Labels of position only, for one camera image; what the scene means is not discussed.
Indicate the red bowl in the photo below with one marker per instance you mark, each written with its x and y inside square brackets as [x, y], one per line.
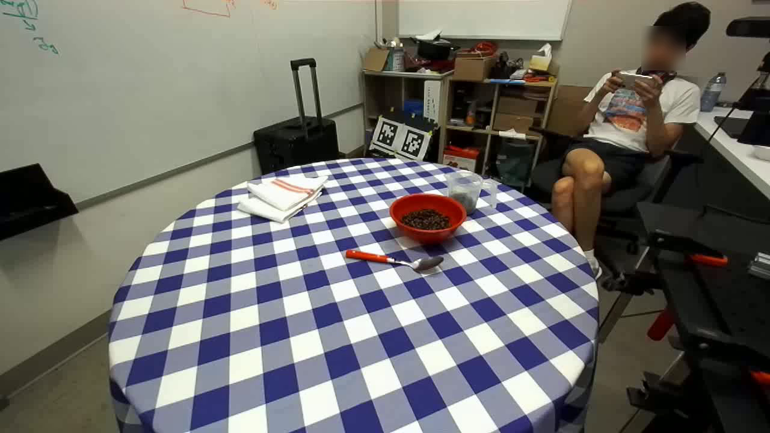
[410, 229]

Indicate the coffee beans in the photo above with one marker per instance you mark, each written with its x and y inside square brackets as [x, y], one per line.
[427, 221]

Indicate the black white fiducial marker board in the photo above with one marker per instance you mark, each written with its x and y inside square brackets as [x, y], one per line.
[401, 138]

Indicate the clear plastic cup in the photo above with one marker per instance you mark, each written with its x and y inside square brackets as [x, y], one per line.
[464, 193]

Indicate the orange white storage box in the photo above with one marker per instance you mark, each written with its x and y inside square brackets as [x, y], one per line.
[462, 159]

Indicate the white red striped folded towel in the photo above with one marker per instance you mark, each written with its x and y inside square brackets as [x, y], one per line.
[278, 198]

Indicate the blue shelf item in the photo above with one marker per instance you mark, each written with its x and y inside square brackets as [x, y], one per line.
[412, 110]

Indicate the black wheeled suitcase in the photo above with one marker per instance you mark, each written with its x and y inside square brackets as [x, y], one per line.
[297, 145]

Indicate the blue white checkered tablecloth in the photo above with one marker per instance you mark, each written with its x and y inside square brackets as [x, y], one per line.
[320, 337]

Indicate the box with fiducial markers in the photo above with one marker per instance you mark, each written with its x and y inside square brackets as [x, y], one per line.
[492, 111]

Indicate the small open cardboard box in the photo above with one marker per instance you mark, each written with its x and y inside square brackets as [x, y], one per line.
[374, 61]

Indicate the brown cardboard box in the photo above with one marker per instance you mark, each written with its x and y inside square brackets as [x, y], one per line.
[474, 68]

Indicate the large flat cardboard box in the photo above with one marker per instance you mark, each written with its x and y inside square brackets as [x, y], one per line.
[568, 111]

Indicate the tissue box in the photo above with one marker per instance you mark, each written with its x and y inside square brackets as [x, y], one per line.
[540, 64]

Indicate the black office chair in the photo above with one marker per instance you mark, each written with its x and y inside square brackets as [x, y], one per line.
[641, 200]

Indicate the seated person in white shirt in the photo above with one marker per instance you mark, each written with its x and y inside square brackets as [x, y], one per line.
[633, 121]

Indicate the clear water bottle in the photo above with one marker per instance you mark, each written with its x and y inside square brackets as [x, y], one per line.
[714, 93]

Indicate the white desk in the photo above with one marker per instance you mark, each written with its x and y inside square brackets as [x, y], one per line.
[742, 152]

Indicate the white wall board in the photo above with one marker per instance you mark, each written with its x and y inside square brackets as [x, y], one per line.
[483, 17]

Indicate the black wall box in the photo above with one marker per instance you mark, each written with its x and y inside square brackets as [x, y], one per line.
[28, 200]

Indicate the black bar camera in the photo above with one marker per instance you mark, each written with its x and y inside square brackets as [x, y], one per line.
[746, 28]

